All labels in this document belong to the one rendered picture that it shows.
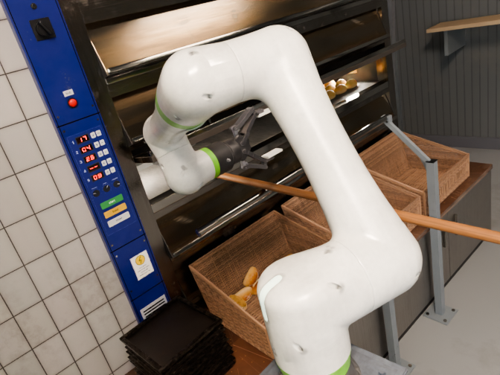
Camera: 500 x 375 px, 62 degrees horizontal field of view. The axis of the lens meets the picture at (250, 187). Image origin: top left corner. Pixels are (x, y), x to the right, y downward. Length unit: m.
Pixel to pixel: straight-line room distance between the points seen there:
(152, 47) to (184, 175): 0.74
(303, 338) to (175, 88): 0.44
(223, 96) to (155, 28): 1.07
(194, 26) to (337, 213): 1.29
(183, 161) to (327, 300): 0.62
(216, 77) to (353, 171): 0.28
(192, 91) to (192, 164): 0.44
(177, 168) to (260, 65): 0.46
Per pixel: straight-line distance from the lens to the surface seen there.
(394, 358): 2.35
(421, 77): 4.81
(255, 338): 1.77
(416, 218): 1.24
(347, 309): 0.66
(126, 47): 1.69
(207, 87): 0.71
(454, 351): 2.53
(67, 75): 1.57
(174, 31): 1.80
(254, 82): 0.75
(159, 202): 1.78
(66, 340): 1.81
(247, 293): 1.99
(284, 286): 0.63
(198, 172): 1.12
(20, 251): 1.63
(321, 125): 0.73
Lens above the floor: 1.83
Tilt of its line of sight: 23 degrees down
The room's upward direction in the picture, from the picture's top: 14 degrees counter-clockwise
